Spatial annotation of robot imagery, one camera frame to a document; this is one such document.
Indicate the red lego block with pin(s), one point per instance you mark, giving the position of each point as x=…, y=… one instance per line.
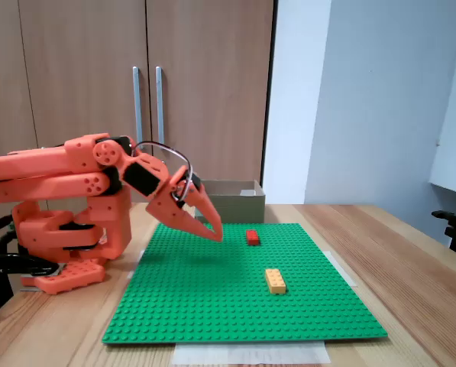
x=253, y=238

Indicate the cardboard box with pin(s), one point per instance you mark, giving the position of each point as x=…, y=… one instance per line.
x=239, y=208

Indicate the green lego baseplate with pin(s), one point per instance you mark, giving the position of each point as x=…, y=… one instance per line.
x=231, y=298

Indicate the yellow lego block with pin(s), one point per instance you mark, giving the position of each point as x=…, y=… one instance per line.
x=275, y=282

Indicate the translucent tape strip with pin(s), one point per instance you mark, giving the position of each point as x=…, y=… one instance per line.
x=250, y=353
x=344, y=269
x=131, y=274

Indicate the brown wooden cabinet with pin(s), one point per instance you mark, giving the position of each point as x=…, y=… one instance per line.
x=78, y=69

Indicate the black table clamp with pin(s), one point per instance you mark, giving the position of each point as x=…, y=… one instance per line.
x=6, y=264

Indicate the white angled panel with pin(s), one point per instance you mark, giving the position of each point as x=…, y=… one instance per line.
x=453, y=153

